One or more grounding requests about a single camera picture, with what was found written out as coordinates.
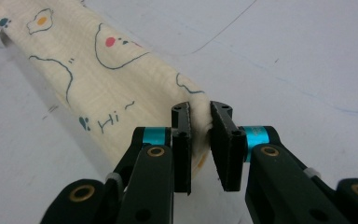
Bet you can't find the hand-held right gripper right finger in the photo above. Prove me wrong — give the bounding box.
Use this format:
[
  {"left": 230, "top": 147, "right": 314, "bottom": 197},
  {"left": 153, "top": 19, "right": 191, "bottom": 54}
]
[{"left": 210, "top": 101, "right": 271, "bottom": 192}]

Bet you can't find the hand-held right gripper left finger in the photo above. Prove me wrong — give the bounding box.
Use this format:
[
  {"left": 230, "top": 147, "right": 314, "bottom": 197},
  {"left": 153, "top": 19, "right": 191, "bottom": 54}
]
[{"left": 142, "top": 101, "right": 192, "bottom": 196}]

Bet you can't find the cream printed cloth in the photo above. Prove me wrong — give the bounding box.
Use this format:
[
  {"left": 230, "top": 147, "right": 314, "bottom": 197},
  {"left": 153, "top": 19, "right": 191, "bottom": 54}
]
[{"left": 0, "top": 0, "right": 213, "bottom": 178}]

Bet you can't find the light blue table mat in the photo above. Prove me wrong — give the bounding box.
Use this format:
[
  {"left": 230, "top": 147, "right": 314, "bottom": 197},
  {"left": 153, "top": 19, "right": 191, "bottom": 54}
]
[{"left": 0, "top": 0, "right": 358, "bottom": 224}]

